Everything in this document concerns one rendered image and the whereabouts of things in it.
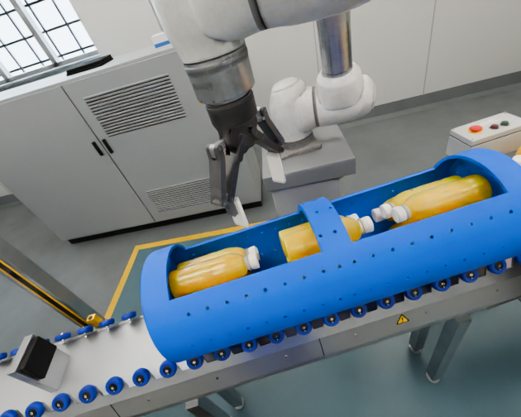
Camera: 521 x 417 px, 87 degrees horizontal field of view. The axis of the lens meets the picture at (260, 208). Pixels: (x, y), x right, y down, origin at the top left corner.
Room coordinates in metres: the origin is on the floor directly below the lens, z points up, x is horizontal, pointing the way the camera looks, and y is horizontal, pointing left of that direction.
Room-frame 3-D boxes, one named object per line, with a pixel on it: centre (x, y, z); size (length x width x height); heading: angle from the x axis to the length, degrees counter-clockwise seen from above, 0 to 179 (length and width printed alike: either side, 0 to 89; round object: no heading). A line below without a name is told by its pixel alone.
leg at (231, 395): (0.52, 0.44, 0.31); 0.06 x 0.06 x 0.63; 89
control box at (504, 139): (0.72, -0.82, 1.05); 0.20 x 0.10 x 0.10; 89
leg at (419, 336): (0.51, -0.54, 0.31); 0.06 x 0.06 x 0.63; 89
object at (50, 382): (0.46, 0.72, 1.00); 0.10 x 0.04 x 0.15; 179
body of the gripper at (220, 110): (0.43, -0.01, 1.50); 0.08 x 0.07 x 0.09; 134
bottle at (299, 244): (0.43, -0.12, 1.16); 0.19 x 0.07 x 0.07; 89
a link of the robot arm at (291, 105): (1.07, -0.25, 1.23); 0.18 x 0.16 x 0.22; 68
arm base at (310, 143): (1.07, -0.22, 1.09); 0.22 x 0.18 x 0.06; 86
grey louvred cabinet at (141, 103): (2.47, 0.98, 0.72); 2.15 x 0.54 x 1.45; 79
